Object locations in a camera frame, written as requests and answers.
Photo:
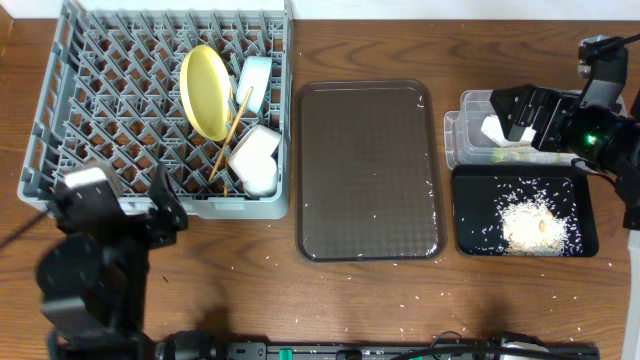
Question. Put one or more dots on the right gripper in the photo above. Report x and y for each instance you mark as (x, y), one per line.
(560, 105)

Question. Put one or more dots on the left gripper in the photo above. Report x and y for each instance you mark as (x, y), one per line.
(138, 220)

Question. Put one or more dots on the green snack wrapper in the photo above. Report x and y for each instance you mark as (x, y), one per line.
(504, 156)

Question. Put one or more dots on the white paper napkin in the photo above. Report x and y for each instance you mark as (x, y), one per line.
(491, 128)

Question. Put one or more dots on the white bowl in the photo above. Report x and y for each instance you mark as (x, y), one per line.
(254, 147)

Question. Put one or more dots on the pale green cup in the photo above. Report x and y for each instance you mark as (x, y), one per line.
(262, 177)

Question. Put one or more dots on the yellow plate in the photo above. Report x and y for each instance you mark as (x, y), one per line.
(205, 90)

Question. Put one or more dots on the wooden chopstick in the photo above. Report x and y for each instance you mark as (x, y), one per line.
(232, 131)
(225, 157)

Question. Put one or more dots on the light blue bowl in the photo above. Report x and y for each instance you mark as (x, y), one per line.
(253, 83)

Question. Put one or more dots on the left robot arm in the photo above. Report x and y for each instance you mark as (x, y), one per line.
(94, 281)

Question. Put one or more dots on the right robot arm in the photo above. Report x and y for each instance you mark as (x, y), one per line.
(606, 142)

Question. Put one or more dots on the black waste tray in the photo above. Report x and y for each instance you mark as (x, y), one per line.
(579, 181)

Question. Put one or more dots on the clear plastic bin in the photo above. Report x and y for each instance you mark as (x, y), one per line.
(465, 144)

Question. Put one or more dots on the spilled rice pile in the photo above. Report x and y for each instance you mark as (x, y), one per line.
(517, 216)

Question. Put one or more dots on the grey dish rack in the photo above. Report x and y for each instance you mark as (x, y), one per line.
(111, 93)

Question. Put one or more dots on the dark brown serving tray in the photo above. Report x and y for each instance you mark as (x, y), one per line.
(368, 182)

